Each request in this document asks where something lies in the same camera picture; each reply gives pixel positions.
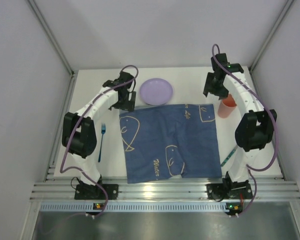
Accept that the blue cloth placemat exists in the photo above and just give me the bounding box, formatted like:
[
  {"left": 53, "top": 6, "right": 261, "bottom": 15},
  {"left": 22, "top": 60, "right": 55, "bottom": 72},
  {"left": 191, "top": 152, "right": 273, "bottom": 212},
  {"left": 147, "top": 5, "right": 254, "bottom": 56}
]
[{"left": 119, "top": 104, "right": 222, "bottom": 184}]

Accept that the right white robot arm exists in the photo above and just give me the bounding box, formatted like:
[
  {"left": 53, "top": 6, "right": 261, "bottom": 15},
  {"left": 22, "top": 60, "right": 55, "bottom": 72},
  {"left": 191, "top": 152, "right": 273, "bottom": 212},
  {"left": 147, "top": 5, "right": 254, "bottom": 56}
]
[{"left": 203, "top": 53, "right": 277, "bottom": 197}]

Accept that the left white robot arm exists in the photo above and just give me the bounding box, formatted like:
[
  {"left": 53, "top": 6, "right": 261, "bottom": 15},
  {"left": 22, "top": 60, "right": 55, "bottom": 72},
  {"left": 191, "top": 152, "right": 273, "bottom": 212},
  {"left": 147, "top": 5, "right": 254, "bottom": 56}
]
[{"left": 59, "top": 70, "right": 137, "bottom": 186}]

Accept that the orange plastic cup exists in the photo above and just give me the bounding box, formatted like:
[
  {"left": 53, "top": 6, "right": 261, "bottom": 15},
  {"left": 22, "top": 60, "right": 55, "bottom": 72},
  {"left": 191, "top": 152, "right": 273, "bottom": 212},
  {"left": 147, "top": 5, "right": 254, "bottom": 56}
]
[{"left": 217, "top": 94, "right": 237, "bottom": 119}]

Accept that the purple plastic plate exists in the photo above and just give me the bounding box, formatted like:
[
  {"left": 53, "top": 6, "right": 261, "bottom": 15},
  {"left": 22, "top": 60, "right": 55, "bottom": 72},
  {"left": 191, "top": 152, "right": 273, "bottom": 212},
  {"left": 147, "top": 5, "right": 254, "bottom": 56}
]
[{"left": 139, "top": 78, "right": 174, "bottom": 106}]

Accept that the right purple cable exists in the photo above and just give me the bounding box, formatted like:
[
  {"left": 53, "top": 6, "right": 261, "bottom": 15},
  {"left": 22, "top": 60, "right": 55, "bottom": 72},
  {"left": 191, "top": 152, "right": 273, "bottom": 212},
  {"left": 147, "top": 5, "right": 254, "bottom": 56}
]
[{"left": 211, "top": 44, "right": 280, "bottom": 217}]

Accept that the purple cable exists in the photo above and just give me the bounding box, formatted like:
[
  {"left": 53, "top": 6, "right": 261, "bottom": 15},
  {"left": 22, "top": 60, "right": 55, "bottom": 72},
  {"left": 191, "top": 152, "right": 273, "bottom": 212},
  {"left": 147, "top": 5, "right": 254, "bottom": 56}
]
[
  {"left": 59, "top": 64, "right": 141, "bottom": 216},
  {"left": 211, "top": 44, "right": 280, "bottom": 217}
]

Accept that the spoon with green handle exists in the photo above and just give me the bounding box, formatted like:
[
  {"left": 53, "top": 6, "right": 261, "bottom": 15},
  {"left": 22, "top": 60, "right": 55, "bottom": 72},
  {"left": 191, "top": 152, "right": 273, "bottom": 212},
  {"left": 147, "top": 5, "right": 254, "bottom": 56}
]
[{"left": 220, "top": 146, "right": 238, "bottom": 167}]

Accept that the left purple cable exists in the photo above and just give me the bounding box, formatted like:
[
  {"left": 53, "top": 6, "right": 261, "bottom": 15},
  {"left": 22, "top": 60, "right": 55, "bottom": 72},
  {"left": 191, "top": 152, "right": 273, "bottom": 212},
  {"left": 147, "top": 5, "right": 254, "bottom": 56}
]
[{"left": 59, "top": 64, "right": 141, "bottom": 216}]

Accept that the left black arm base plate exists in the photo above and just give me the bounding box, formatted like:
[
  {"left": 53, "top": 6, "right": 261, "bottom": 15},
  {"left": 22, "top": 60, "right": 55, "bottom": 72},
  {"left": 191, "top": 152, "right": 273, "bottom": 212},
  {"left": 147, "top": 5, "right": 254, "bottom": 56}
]
[{"left": 74, "top": 183, "right": 119, "bottom": 200}]

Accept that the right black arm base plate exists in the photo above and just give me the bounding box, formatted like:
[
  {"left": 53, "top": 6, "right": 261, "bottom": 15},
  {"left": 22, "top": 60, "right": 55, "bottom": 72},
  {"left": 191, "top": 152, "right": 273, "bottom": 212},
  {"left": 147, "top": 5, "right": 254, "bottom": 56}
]
[{"left": 206, "top": 183, "right": 228, "bottom": 202}]

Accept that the perforated grey cable tray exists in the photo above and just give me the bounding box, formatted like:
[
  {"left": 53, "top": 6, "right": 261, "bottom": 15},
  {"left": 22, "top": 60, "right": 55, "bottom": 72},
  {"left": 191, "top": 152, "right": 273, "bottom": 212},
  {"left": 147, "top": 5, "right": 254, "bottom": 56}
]
[{"left": 40, "top": 202, "right": 242, "bottom": 213}]

